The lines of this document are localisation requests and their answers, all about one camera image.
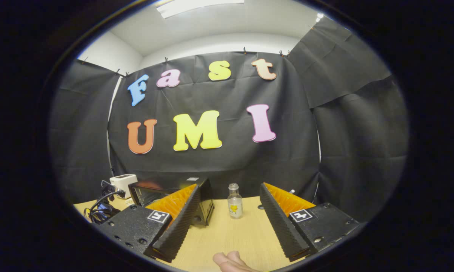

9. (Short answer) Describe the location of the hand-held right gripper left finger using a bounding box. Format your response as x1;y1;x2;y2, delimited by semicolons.
98;184;202;263

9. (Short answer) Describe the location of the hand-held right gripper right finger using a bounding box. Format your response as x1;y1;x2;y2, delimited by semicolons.
260;182;360;262

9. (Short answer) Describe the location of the black electric oven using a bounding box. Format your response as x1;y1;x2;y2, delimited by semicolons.
128;177;215;226

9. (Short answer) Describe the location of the white toaster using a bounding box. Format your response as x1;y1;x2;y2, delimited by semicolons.
110;174;138;199

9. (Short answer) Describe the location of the clear glass bottle yellow label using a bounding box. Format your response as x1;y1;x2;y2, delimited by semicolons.
227;183;243;219

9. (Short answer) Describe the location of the black backdrop cloth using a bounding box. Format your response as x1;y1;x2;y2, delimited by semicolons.
49;17;409;223

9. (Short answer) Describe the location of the large ceiling light panel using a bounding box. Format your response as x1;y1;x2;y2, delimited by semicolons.
156;0;245;19

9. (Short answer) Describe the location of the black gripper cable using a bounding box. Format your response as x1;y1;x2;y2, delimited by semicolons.
84;191;122;225

